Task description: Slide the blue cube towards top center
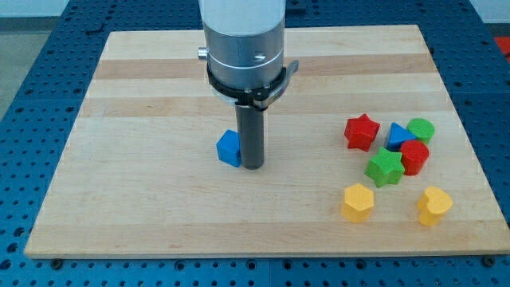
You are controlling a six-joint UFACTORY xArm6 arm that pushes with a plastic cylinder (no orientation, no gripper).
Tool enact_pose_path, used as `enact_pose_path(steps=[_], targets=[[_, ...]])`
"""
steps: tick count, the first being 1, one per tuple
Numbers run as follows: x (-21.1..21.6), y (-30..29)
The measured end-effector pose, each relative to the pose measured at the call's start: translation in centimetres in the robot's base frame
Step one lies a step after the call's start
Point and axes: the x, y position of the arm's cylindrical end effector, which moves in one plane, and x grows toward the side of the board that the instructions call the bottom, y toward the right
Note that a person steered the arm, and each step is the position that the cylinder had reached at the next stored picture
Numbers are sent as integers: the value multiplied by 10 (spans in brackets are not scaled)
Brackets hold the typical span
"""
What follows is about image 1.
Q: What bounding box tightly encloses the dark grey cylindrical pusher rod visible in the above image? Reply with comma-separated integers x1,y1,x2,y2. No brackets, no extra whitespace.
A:
235,105,265,170

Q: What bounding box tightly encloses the green cylinder block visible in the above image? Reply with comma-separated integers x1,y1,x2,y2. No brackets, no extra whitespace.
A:
406,118,435,144

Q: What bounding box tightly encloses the green star block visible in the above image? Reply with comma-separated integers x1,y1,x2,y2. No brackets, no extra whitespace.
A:
365,147,406,187

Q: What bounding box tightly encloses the yellow heart block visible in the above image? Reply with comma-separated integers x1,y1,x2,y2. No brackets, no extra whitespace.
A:
417,187,453,226

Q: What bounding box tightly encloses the red cylinder block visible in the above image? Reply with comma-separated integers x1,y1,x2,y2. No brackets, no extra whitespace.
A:
400,140,430,175

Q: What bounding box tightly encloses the red star block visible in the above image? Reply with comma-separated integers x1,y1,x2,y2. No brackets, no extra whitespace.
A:
344,113,380,151

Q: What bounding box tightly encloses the black clamp ring with lever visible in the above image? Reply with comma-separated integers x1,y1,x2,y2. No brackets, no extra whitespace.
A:
206,59,300,112

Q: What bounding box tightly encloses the light wooden board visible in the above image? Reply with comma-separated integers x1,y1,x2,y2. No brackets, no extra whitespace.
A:
25,25,509,259

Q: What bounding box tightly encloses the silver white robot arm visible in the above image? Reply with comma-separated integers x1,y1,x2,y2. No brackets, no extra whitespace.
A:
198,0,286,105

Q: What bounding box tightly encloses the yellow hexagon block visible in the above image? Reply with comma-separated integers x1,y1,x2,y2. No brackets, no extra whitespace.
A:
340,183,375,223

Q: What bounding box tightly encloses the blue triangle block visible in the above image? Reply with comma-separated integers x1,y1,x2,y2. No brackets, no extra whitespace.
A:
386,123,417,151

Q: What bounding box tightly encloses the blue cube block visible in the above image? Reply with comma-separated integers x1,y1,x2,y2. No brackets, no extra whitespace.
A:
216,130,241,167

